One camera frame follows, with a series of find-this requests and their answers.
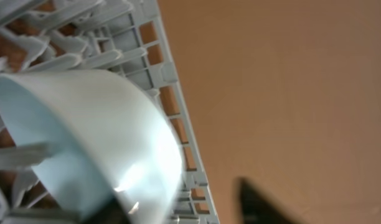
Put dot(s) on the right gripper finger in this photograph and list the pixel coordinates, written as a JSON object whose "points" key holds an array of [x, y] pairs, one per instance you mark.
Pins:
{"points": [[256, 208]]}

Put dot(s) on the grey dishwasher rack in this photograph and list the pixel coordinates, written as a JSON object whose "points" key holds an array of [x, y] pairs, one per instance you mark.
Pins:
{"points": [[128, 38]]}

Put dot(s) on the blue bowl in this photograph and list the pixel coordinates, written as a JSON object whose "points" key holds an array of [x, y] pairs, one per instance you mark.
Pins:
{"points": [[108, 140]]}

